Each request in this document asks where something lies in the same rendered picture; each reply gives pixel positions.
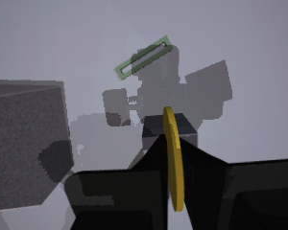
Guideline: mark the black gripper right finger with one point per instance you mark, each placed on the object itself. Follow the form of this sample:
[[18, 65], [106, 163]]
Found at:
[[211, 184]]

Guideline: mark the gold coin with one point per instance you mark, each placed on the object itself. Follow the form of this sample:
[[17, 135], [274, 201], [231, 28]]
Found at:
[[175, 166]]

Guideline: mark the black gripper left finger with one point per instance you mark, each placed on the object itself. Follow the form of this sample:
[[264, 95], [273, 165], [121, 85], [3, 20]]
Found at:
[[142, 188]]

